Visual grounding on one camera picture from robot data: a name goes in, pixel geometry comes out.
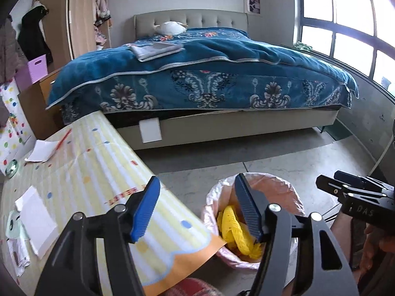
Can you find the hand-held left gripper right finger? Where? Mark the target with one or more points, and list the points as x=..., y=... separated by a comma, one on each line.
x=247, y=206

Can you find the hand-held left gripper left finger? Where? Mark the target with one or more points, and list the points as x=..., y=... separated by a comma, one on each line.
x=145, y=209

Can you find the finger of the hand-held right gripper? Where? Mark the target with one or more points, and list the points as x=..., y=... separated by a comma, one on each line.
x=348, y=176
x=330, y=186

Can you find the yellow mesh net bag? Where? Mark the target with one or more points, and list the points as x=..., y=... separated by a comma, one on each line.
x=231, y=231

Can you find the trash bin with pink bag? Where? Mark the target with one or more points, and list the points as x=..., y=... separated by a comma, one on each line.
x=277, y=191

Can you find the person's right hand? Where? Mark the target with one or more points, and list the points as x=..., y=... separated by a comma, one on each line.
x=375, y=246

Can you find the dark green floor mat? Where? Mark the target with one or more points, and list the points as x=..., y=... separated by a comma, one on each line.
x=339, y=131

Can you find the striped dotted tablecloth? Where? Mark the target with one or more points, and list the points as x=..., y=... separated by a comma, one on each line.
x=92, y=175

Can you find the white card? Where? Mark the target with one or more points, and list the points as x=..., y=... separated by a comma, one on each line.
x=150, y=131

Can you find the person's plaid clothing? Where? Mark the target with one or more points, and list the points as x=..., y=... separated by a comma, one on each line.
x=194, y=288

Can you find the red stick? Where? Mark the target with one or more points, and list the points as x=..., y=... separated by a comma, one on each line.
x=63, y=139

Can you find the white block pad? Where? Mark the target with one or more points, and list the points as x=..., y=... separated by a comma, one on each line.
x=37, y=222

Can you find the green cloth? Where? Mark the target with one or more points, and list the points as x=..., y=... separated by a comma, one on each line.
x=304, y=46

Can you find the green round tin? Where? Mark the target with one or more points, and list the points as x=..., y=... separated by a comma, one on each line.
x=12, y=168

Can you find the wooden drawer cabinet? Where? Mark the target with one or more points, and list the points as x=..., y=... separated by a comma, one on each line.
x=37, y=111

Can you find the polka-dot covered cabinet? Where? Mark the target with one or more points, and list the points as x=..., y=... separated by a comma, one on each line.
x=12, y=129

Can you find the blue floral blanket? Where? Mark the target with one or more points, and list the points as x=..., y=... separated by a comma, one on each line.
x=185, y=58

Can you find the folded grey cloth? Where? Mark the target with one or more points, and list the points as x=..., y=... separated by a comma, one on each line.
x=156, y=51

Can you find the large paned window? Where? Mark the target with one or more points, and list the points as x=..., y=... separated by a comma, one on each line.
x=348, y=3

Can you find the purple plastic basket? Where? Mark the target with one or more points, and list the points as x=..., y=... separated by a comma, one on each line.
x=37, y=67

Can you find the white pillow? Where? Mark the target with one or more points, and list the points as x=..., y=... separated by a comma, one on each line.
x=169, y=28

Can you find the grey upholstered bed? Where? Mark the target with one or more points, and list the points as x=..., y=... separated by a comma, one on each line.
x=191, y=21

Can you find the wooden wardrobe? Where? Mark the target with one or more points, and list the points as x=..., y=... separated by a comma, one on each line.
x=80, y=15

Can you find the brown quilted jacket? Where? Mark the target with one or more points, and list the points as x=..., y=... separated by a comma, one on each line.
x=7, y=52

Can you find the black coat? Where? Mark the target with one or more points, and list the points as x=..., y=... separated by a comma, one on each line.
x=32, y=34

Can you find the pink garment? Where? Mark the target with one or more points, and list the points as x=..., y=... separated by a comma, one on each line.
x=100, y=3

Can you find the small wall photo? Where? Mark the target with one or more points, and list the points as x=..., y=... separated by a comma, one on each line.
x=253, y=4

